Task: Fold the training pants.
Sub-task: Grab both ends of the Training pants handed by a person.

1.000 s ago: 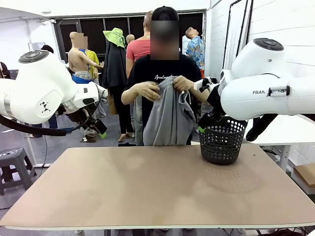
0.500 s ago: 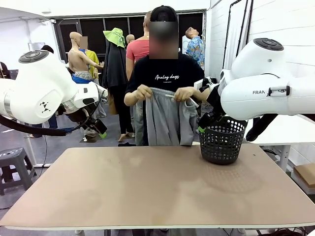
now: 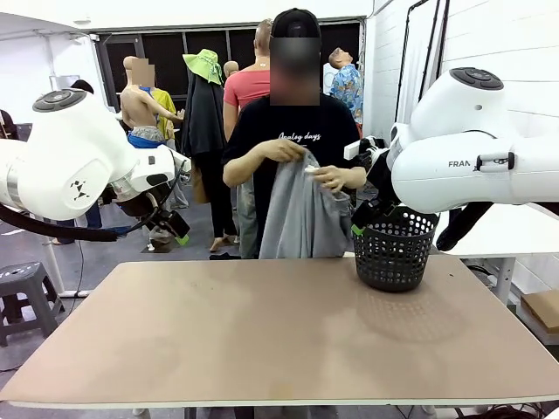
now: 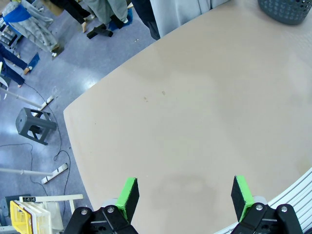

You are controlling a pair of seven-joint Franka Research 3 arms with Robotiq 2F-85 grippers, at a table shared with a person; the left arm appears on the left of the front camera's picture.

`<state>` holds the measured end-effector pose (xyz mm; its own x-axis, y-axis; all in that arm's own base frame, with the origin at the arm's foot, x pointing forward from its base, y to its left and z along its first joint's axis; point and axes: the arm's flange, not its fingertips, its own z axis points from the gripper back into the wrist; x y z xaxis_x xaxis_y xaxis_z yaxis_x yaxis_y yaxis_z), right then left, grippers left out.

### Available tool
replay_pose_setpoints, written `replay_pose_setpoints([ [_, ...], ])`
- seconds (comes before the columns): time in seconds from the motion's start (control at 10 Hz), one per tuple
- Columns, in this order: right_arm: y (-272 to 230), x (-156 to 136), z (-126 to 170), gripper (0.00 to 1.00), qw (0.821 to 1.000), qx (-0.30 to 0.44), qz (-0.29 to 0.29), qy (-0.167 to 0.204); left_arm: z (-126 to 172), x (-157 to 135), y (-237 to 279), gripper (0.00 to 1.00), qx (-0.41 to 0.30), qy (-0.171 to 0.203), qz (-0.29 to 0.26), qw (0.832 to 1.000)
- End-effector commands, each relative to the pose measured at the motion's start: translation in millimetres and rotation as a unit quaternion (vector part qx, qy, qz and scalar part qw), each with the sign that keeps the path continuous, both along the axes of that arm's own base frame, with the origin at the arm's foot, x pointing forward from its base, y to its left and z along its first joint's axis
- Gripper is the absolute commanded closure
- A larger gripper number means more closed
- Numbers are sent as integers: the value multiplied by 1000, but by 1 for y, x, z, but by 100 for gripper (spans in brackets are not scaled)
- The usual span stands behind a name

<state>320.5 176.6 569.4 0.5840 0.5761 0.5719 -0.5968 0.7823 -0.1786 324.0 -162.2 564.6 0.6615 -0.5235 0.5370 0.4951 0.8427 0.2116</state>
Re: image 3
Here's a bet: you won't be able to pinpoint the mannequin in black coat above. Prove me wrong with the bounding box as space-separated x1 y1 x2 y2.
181 69 239 253

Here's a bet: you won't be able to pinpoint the mannequin with yellow shirt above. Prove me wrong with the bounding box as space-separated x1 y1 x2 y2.
150 86 178 141

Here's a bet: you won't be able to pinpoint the large white side table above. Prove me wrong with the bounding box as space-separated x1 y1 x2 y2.
436 201 559 306

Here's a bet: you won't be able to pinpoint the person's right forearm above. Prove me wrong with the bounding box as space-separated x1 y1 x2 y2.
222 146 268 189

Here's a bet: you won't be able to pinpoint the green sun hat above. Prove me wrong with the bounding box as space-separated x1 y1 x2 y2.
182 48 224 86

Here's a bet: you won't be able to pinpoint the black baseball cap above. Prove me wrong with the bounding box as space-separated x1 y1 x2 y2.
270 7 322 41

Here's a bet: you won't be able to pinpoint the mannequin with red top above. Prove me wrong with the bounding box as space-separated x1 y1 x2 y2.
222 17 274 144

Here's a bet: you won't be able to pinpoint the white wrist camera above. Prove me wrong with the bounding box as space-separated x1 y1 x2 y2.
343 138 373 161
173 151 193 175

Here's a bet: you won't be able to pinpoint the person's right hand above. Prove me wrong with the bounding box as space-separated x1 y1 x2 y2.
257 139 307 164

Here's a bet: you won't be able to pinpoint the person's left forearm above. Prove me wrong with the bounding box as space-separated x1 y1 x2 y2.
345 168 369 191

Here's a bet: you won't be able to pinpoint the dark floor cable bundle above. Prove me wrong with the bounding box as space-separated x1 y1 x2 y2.
453 403 529 419

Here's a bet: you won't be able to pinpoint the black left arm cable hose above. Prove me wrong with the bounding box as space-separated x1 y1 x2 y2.
0 203 119 244

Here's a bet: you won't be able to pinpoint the dark window wall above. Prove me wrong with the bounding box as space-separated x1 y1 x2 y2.
89 17 368 113

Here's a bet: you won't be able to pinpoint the grey plastic stool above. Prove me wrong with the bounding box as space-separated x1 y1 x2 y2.
0 261 66 348

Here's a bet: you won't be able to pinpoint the grey shorts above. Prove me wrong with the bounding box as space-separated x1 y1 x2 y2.
259 148 353 259

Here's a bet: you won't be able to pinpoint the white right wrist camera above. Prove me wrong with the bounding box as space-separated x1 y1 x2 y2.
343 138 373 161

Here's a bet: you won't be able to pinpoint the bare-chested mannequin with shorts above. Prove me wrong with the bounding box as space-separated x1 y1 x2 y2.
120 55 185 150

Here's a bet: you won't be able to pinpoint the mannequin in floral shirt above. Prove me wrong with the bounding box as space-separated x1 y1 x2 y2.
328 46 364 126

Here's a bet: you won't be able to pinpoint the black backdrop stand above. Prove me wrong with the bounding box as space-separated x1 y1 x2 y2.
395 0 451 126

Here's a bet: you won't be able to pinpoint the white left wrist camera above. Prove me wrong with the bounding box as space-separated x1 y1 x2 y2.
173 151 193 175

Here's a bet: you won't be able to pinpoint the grey wall-mounted screen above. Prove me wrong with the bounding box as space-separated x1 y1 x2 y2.
48 74 80 91

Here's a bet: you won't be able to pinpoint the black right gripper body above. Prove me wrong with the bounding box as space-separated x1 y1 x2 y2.
365 150 401 209

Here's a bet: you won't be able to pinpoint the person's left hand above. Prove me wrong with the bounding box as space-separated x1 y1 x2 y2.
312 165 351 194

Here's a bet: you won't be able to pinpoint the black perforated plastic basket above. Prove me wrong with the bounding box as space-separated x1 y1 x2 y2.
351 204 440 293

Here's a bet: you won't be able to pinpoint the person in black t-shirt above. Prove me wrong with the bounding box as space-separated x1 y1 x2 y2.
221 25 372 261

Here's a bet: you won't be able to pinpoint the brown cardboard box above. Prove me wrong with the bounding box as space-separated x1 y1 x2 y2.
519 289 559 335

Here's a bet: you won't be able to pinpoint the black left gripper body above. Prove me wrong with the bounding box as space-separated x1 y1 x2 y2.
114 191 176 232

